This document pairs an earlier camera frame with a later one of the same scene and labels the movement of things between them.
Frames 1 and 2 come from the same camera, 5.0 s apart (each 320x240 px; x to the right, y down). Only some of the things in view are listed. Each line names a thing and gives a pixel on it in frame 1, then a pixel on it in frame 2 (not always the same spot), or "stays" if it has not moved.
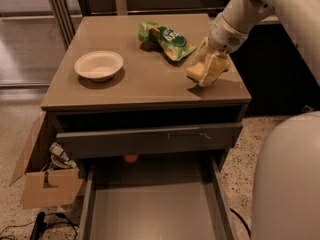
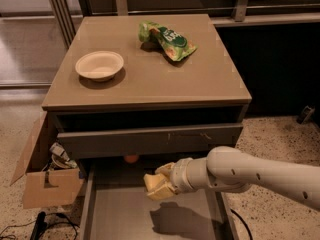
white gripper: x=225 y=36 -> x=179 y=174
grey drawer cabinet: x=151 y=142 stays
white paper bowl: x=98 y=65 stays
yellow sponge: x=194 y=72 -> x=153 y=181
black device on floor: x=39 y=226 stays
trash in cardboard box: x=59 y=158 stays
